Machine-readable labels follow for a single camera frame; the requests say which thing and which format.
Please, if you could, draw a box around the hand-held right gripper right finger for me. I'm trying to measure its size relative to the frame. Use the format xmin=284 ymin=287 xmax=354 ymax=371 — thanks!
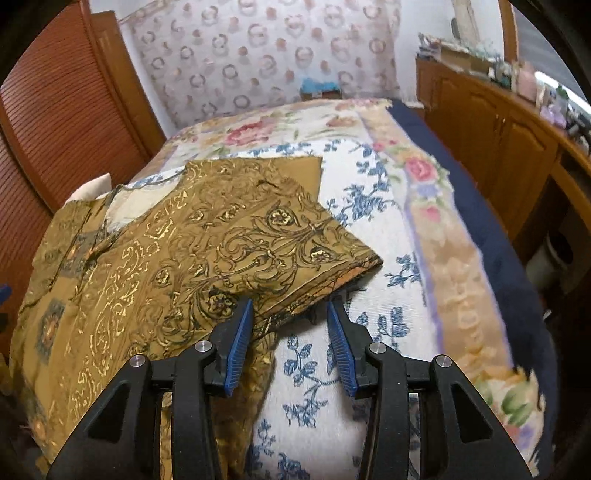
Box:
xmin=325 ymin=298 xmax=532 ymax=480

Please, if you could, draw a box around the wooden cabinet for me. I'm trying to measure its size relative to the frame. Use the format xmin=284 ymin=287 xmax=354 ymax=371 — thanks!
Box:
xmin=416 ymin=55 xmax=591 ymax=259

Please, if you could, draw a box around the white bin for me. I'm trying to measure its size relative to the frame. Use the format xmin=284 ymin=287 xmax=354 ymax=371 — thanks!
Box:
xmin=526 ymin=231 xmax=578 ymax=287

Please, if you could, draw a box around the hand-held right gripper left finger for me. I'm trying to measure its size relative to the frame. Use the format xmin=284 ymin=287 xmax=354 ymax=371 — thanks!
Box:
xmin=46 ymin=298 xmax=256 ymax=480

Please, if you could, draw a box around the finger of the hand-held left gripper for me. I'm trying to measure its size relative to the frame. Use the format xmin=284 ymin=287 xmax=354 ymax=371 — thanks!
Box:
xmin=0 ymin=284 xmax=12 ymax=333

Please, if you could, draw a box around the beige pillow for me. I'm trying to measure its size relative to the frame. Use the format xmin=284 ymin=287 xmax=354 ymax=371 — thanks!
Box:
xmin=69 ymin=173 xmax=114 ymax=204

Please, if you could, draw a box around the wooden louvered wardrobe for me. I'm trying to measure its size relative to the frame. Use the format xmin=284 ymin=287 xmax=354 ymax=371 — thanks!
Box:
xmin=0 ymin=0 xmax=167 ymax=352

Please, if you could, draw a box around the assorted small dresser clutter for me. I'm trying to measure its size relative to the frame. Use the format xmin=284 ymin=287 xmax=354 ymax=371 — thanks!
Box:
xmin=418 ymin=32 xmax=591 ymax=153

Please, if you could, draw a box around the gold patterned brown garment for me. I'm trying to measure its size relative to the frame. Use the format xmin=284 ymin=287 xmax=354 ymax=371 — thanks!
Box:
xmin=9 ymin=156 xmax=384 ymax=480

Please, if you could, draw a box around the ring patterned headboard cover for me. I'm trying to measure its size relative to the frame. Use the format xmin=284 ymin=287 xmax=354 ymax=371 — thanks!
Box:
xmin=117 ymin=0 xmax=402 ymax=130

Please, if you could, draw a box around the cream lace curtain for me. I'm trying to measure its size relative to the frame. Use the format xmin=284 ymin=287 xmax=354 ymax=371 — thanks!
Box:
xmin=450 ymin=0 xmax=481 ymax=47

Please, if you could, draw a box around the blue cloth bundle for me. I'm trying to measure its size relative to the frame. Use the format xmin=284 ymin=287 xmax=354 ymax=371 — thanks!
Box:
xmin=300 ymin=78 xmax=342 ymax=100

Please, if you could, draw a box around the floral printed blanket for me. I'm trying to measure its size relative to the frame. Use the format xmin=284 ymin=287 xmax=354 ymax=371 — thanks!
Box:
xmin=69 ymin=98 xmax=548 ymax=480

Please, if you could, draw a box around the navy blue blanket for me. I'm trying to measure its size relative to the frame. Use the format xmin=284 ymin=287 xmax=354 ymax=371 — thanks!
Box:
xmin=388 ymin=99 xmax=559 ymax=476

